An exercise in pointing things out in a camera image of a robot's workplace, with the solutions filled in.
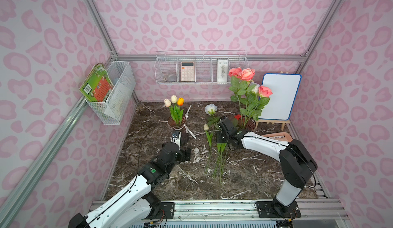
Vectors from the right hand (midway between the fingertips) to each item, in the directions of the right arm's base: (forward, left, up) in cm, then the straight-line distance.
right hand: (217, 134), depth 92 cm
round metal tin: (+26, +28, +22) cm, 44 cm away
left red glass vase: (-2, +19, +1) cm, 19 cm away
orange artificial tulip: (+6, +20, +23) cm, 31 cm away
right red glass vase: (+1, -16, +10) cm, 19 cm away
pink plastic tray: (+3, -45, -8) cm, 46 cm away
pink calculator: (+30, +18, +24) cm, 42 cm away
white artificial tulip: (+4, +23, +16) cm, 28 cm away
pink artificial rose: (+5, -16, +16) cm, 23 cm away
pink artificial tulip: (+6, +27, +22) cm, 35 cm away
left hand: (-11, +19, +9) cm, 23 cm away
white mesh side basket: (-3, +52, +25) cm, 57 cm away
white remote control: (+30, -3, +24) cm, 39 cm away
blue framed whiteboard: (+20, -38, +19) cm, 47 cm away
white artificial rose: (+11, -18, +26) cm, 34 cm away
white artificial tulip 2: (+2, +5, -6) cm, 8 cm away
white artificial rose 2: (+15, +4, +5) cm, 17 cm away
